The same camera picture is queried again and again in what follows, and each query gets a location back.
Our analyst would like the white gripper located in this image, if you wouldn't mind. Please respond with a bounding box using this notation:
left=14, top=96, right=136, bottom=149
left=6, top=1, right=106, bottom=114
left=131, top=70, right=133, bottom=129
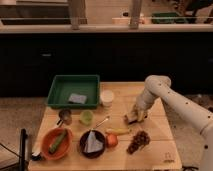
left=134, top=96, right=151, bottom=122

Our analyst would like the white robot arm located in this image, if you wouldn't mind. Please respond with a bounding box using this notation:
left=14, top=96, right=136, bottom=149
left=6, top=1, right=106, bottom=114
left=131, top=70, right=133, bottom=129
left=133, top=75, right=213, bottom=171

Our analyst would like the brown grape bunch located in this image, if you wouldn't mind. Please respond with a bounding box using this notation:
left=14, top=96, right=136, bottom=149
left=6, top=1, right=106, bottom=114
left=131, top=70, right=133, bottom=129
left=127, top=131, right=150, bottom=154

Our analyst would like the yellow banana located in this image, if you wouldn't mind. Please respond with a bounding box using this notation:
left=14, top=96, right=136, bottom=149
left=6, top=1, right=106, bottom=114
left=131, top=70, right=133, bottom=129
left=105, top=128, right=131, bottom=136

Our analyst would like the metal spoon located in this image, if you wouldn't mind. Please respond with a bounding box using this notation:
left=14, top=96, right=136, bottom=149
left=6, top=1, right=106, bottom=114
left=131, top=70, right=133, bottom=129
left=91, top=116, right=110, bottom=130

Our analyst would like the white cup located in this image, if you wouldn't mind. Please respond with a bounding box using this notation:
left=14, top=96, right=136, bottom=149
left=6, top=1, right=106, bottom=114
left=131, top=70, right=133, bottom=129
left=100, top=90, right=114, bottom=107

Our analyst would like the orange fruit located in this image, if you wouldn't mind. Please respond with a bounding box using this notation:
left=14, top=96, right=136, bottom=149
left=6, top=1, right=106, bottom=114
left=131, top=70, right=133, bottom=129
left=106, top=134, right=118, bottom=148

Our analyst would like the dark bowl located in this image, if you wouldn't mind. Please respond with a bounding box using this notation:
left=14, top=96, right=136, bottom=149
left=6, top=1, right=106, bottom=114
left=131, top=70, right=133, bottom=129
left=79, top=130, right=106, bottom=159

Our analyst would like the green small cup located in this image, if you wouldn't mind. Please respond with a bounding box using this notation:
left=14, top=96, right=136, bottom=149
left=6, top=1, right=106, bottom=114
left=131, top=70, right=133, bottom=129
left=79, top=110, right=93, bottom=126

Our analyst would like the grey folded cloth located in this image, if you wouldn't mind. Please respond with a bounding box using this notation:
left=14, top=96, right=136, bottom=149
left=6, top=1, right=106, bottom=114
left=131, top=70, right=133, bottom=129
left=84, top=131, right=103, bottom=153

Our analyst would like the grey sponge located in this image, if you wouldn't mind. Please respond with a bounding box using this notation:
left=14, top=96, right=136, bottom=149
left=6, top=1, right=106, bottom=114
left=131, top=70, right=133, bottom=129
left=68, top=93, right=87, bottom=104

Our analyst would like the metal measuring cup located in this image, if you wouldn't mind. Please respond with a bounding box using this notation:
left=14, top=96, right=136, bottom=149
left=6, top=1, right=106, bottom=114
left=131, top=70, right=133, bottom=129
left=57, top=109, right=72, bottom=127

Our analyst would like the green plastic tray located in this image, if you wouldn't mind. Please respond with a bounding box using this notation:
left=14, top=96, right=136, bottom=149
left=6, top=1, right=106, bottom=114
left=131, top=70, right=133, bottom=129
left=47, top=75, right=100, bottom=109

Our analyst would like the orange bowl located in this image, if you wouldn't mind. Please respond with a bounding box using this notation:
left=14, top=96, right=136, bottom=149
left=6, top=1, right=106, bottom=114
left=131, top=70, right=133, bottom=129
left=41, top=128, right=72, bottom=160

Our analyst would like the green cucumber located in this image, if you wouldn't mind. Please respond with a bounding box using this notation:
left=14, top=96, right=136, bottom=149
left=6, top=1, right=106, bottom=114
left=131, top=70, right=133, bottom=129
left=49, top=130, right=67, bottom=154

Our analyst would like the green bin background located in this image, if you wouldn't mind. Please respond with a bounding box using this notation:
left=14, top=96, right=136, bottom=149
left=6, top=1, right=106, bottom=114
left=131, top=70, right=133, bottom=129
left=151, top=12, right=187, bottom=24

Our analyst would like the black stand post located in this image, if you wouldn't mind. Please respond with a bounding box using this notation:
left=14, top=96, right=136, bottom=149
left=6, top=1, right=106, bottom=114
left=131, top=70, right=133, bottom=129
left=19, top=129, right=27, bottom=171

